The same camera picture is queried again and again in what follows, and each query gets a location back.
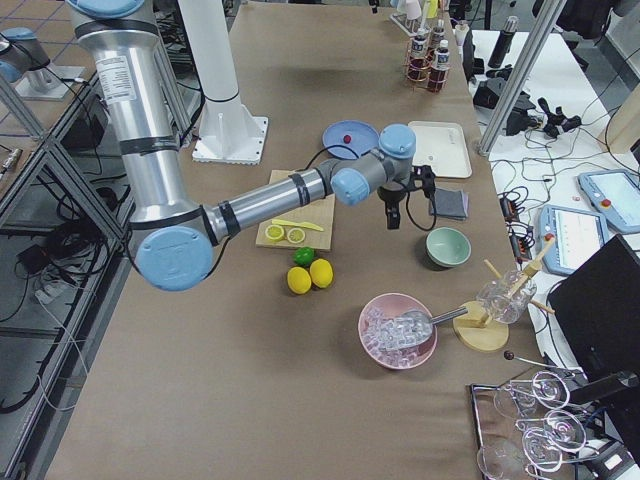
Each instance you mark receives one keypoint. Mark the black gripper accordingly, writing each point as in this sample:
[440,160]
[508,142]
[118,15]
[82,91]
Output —
[391,196]

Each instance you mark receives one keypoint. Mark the blue plate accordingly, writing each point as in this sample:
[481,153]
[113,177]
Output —
[364,137]

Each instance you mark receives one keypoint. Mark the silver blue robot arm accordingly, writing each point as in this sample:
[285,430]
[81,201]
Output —
[177,238]

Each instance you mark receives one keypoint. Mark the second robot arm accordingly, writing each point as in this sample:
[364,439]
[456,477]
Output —
[26,65]

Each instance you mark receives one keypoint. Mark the grey folded cloth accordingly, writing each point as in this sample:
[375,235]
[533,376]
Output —
[452,204]

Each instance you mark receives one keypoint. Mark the mint green bowl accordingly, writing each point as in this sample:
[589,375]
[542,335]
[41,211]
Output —
[448,247]

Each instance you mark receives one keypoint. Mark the wooden cutting board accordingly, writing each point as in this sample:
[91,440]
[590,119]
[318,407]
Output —
[319,212]

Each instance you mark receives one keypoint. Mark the cream plastic tray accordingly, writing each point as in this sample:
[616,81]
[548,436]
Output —
[442,146]

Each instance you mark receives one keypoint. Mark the yellow lemon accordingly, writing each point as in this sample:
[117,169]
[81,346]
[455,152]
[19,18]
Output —
[298,280]
[321,273]

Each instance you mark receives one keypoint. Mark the green lime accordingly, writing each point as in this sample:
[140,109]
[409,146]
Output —
[304,256]

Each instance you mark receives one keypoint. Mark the lemon half slice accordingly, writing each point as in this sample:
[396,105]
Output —
[275,233]
[295,235]

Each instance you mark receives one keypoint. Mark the pink bowl with ice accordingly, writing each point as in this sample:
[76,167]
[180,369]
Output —
[390,334]

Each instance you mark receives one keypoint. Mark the metal ice scoop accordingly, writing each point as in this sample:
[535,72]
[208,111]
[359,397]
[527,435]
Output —
[430,320]

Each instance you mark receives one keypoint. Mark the clear glass mug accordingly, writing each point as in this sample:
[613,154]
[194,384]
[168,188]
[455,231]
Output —
[506,299]

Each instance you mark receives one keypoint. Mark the dark sauce bottle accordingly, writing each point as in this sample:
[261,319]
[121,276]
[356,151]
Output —
[418,49]
[441,63]
[437,34]

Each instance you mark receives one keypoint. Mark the wooden cup tree stand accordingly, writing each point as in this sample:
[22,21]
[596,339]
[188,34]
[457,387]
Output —
[477,330]

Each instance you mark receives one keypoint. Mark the blue teach pendant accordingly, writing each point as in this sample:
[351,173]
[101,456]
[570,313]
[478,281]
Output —
[577,235]
[614,194]

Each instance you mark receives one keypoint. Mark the black thermos bottle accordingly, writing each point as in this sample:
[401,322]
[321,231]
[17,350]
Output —
[503,43]

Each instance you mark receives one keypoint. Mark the white cup rack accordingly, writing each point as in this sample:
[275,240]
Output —
[411,15]

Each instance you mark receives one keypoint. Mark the black laptop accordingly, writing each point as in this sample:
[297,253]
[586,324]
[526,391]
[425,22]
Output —
[597,309]

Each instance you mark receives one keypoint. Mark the wine glass rack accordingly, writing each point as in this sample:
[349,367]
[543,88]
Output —
[532,428]

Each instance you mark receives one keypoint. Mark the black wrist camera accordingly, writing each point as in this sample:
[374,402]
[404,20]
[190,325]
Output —
[424,179]

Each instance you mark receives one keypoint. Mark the copper wire bottle rack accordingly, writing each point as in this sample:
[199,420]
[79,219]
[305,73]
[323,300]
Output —
[422,78]

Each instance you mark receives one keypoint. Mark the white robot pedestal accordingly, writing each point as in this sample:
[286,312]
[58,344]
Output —
[227,132]

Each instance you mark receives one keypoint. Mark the aluminium frame post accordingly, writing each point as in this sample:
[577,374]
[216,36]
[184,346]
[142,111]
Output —
[546,19]

